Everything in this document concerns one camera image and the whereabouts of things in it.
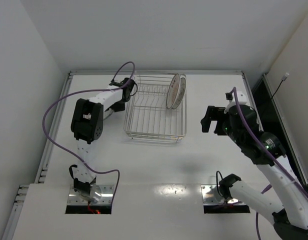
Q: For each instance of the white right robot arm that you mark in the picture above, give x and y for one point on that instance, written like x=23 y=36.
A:
x=239 y=121

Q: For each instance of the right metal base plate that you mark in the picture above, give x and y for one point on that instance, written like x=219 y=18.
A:
x=211 y=197

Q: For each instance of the metal wire dish rack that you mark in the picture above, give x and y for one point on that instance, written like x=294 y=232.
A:
x=147 y=117

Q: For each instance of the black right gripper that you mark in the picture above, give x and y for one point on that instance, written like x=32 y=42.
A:
x=217 y=120

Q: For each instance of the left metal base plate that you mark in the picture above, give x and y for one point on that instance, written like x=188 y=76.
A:
x=106 y=193

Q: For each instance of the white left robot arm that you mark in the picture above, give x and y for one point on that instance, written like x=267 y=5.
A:
x=87 y=126

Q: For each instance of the black wall cable white plug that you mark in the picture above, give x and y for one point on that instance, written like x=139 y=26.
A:
x=283 y=79

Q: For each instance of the metal base plate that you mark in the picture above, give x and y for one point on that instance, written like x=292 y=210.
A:
x=106 y=193
x=211 y=197

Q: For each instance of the orange patterned white plate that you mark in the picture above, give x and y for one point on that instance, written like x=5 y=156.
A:
x=173 y=91

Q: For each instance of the black line patterned plate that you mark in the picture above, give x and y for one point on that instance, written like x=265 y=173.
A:
x=180 y=96

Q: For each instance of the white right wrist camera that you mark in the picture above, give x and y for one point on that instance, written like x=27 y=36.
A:
x=230 y=96

